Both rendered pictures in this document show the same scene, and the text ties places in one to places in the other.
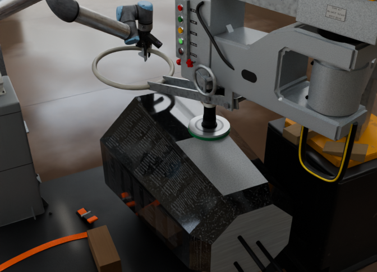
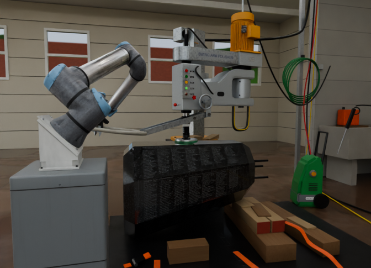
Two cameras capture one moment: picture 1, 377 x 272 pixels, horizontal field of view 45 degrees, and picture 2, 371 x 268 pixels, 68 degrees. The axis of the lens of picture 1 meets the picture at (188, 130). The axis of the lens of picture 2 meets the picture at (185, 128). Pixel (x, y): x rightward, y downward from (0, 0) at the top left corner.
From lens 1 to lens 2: 298 cm
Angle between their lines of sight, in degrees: 77
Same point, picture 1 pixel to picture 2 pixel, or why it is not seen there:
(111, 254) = (199, 240)
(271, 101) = (231, 100)
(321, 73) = (246, 82)
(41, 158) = not seen: outside the picture
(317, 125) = (248, 102)
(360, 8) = (257, 56)
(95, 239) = (180, 245)
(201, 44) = (196, 87)
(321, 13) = (247, 60)
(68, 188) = not seen: outside the picture
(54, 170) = not seen: outside the picture
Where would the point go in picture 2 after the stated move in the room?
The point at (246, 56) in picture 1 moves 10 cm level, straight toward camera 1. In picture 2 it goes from (218, 85) to (229, 85)
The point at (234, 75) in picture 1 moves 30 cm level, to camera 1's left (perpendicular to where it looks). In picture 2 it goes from (213, 96) to (208, 95)
